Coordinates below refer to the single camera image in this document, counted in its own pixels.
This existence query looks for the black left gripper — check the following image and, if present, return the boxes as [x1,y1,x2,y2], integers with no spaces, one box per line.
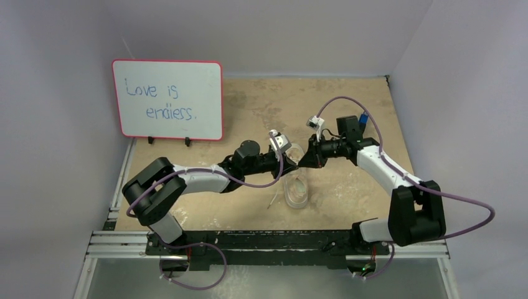
[243,151,298,181]

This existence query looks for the white shoelace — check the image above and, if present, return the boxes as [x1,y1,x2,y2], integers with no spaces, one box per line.
[267,169,309,209]

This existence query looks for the beige canvas sneaker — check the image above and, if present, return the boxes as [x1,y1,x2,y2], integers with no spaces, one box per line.
[282,143,309,209]

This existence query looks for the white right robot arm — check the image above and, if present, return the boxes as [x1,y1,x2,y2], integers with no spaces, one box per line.
[298,116,446,254]

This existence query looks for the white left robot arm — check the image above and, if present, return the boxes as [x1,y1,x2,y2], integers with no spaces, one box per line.
[121,140,298,255]

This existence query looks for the blue connector plug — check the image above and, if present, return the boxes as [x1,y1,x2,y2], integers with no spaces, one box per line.
[358,112,369,126]

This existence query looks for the red framed whiteboard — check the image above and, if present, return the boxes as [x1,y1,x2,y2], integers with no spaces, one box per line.
[111,59,224,141]

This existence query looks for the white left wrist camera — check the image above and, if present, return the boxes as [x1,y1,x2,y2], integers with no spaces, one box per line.
[269,130,291,153]

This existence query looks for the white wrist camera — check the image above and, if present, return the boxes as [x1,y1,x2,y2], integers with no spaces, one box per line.
[269,130,291,153]
[306,115,325,131]

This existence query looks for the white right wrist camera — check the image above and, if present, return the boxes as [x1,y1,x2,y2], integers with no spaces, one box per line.
[306,115,325,131]

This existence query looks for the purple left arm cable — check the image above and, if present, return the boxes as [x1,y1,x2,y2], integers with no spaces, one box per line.
[125,131,285,291]

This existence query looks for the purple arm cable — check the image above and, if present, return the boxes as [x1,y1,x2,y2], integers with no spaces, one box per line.
[315,96,496,282]
[125,131,285,291]

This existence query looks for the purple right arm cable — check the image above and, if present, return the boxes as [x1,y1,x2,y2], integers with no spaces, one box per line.
[315,96,496,282]

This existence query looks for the silver aluminium frame rails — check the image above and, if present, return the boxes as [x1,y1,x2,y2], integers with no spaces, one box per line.
[75,159,459,298]

